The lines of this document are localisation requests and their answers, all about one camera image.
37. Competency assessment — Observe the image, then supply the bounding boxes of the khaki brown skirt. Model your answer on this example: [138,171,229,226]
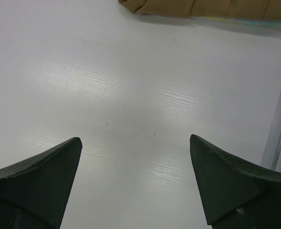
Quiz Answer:
[119,0,281,21]

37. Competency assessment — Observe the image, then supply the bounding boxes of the pastel floral skirt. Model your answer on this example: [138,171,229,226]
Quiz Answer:
[192,16,281,30]

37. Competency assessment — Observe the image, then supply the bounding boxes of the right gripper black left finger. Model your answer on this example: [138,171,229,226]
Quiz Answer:
[0,137,82,229]

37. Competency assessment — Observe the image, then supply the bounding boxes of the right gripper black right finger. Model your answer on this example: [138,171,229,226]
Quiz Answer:
[190,135,281,229]

